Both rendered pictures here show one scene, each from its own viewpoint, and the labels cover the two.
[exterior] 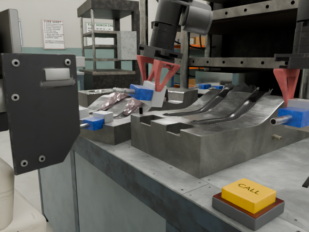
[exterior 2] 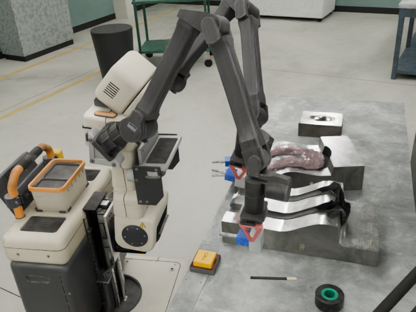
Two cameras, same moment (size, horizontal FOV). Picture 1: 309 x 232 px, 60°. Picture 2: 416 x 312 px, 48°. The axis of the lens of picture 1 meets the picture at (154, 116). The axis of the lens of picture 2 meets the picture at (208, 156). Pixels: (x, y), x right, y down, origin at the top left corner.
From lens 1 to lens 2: 1.40 m
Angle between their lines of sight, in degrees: 55
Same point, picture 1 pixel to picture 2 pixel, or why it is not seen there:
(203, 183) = (218, 245)
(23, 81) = (139, 175)
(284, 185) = (246, 270)
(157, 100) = (238, 183)
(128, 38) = not seen: outside the picture
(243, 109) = (302, 213)
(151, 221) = not seen: hidden behind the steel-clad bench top
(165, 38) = (237, 151)
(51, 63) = (149, 169)
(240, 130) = not seen: hidden behind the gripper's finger
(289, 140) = (330, 255)
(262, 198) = (199, 262)
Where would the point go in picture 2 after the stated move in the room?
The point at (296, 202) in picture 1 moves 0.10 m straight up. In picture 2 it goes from (228, 278) to (226, 252)
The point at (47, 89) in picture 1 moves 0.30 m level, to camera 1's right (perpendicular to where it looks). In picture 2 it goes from (148, 178) to (197, 218)
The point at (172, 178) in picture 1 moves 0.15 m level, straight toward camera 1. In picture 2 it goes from (213, 234) to (175, 250)
